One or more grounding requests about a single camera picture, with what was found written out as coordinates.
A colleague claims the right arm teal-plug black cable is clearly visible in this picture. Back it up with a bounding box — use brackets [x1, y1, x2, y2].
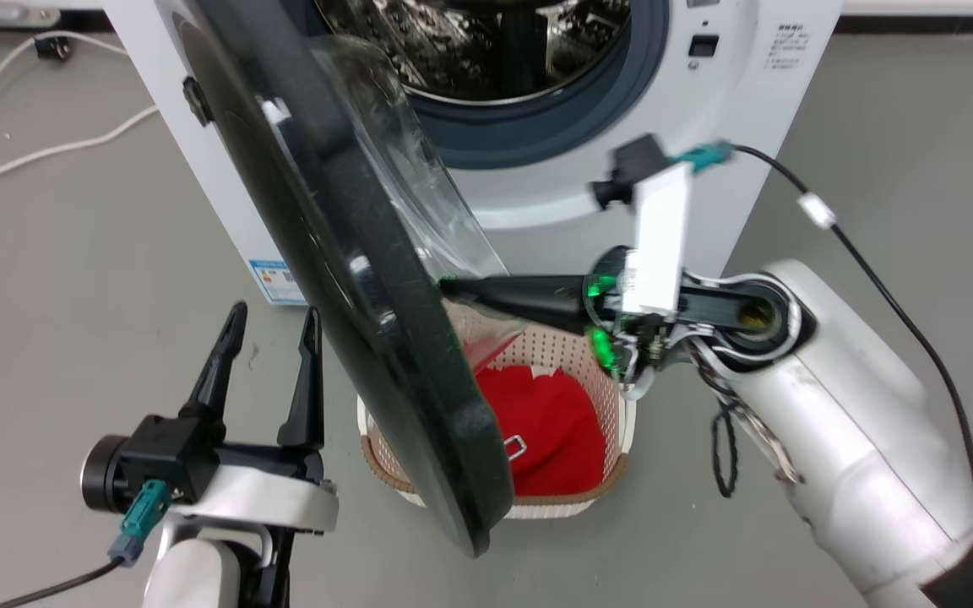
[675, 141, 973, 608]

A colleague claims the grey-blue rubber door gasket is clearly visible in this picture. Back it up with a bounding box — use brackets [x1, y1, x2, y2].
[400, 0, 673, 171]

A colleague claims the left arm teal-plug black cable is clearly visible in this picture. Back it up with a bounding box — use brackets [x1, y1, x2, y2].
[0, 479, 174, 608]

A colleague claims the red garment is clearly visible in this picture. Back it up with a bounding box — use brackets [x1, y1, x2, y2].
[473, 363, 609, 498]

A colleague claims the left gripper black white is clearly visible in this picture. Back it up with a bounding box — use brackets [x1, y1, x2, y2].
[119, 301, 340, 535]

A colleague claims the short white floor cable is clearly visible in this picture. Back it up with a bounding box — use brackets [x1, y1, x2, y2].
[0, 105, 160, 193]

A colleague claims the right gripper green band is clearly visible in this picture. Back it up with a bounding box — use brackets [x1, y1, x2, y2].
[439, 244, 692, 399]

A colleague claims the arm teal-plug black cable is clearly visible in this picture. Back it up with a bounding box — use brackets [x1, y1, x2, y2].
[0, 479, 174, 608]
[675, 141, 973, 608]

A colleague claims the beige perforated laundry basket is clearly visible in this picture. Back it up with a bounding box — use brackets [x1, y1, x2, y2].
[357, 300, 639, 520]

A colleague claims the white front-load washing machine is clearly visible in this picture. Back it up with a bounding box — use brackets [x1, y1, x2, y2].
[102, 0, 844, 307]

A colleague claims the black round washing machine door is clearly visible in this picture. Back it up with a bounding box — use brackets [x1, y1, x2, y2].
[167, 0, 531, 559]

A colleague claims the thin black looped arm cable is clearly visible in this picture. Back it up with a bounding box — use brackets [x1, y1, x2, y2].
[709, 393, 742, 499]

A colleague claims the steel washing machine drum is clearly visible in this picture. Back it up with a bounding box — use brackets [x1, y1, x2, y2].
[313, 0, 633, 107]

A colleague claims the blue energy label sticker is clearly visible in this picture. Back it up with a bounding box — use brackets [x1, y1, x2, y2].
[247, 258, 309, 307]

